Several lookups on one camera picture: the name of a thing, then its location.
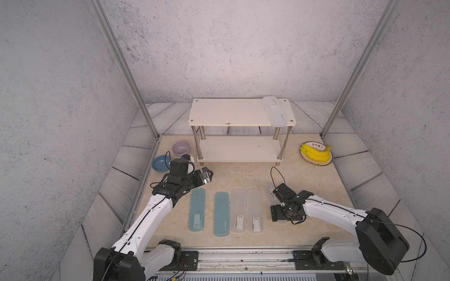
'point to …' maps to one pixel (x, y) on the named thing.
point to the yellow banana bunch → (321, 156)
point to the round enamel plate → (320, 146)
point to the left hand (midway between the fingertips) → (208, 175)
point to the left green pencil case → (197, 209)
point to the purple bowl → (181, 147)
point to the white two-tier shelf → (238, 112)
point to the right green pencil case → (221, 224)
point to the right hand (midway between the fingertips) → (281, 216)
